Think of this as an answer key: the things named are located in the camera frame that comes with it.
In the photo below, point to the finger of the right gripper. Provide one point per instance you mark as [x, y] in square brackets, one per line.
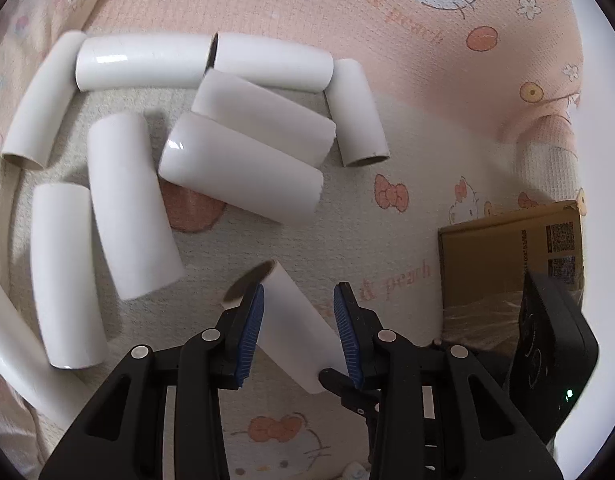
[361, 400]

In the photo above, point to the pink Hello Kitty mat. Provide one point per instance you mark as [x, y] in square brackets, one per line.
[284, 239]

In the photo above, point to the brown cardboard box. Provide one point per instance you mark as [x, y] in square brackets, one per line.
[483, 263]

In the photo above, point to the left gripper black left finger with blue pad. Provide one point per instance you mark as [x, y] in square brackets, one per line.
[119, 433]

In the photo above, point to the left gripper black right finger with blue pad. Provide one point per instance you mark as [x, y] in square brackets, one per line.
[440, 415]

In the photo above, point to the white paper roll tube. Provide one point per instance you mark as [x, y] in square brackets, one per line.
[32, 133]
[56, 394]
[63, 276]
[131, 219]
[272, 62]
[146, 60]
[293, 333]
[353, 109]
[214, 160]
[265, 116]

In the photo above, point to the cream floral blanket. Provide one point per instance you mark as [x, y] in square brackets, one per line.
[28, 29]

